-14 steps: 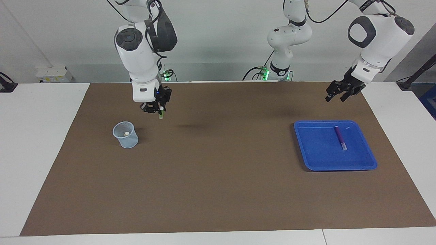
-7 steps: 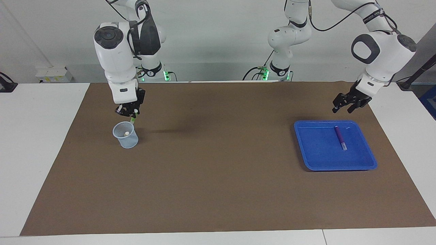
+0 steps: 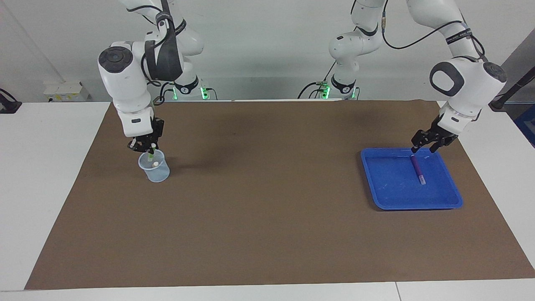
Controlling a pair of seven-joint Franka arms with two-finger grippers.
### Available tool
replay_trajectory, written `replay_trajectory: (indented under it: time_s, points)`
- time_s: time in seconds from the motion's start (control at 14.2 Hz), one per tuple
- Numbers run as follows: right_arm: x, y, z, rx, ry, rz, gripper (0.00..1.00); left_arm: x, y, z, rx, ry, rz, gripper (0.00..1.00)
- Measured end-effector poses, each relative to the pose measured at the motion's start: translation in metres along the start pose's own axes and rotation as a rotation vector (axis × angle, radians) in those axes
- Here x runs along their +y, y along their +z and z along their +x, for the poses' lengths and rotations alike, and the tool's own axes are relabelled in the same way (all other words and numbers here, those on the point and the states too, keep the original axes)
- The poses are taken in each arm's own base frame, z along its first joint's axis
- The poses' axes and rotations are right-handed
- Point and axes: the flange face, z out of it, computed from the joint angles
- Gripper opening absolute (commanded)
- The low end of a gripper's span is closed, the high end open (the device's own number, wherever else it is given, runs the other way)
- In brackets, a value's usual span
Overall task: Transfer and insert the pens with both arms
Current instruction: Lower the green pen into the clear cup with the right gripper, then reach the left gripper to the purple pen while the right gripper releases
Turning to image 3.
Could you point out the pale blue mesh pen cup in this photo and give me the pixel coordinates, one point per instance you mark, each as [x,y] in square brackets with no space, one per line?
[159,174]

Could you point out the blue plastic tray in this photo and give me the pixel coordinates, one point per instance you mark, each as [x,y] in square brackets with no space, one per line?
[397,196]

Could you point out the black stand leg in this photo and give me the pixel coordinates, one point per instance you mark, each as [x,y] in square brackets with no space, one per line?
[497,102]

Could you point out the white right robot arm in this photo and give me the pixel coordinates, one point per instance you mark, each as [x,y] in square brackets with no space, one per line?
[121,83]

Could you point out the green pen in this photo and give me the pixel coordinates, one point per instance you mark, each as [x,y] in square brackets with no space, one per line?
[150,155]

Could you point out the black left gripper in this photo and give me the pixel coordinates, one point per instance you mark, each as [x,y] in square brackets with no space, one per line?
[442,131]

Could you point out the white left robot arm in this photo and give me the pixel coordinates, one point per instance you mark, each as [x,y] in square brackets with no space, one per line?
[468,83]

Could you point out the blue box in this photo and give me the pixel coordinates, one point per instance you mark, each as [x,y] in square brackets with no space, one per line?
[527,125]

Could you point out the white wall outlet box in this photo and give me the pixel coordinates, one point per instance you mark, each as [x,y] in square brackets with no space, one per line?
[62,90]

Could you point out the black table clamp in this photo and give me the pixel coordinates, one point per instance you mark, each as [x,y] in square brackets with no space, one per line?
[8,106]

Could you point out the brown table mat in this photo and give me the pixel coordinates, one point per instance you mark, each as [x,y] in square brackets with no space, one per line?
[267,209]

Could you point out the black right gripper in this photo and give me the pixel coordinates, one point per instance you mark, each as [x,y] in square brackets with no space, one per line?
[150,138]

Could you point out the purple pen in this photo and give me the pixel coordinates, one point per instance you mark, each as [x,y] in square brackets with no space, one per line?
[416,166]

